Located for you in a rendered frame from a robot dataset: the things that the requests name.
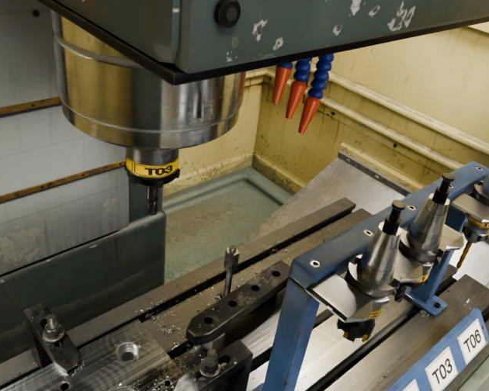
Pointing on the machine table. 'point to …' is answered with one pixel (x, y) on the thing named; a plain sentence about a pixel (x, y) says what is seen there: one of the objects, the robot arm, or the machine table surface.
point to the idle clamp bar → (210, 340)
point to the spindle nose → (137, 96)
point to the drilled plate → (96, 378)
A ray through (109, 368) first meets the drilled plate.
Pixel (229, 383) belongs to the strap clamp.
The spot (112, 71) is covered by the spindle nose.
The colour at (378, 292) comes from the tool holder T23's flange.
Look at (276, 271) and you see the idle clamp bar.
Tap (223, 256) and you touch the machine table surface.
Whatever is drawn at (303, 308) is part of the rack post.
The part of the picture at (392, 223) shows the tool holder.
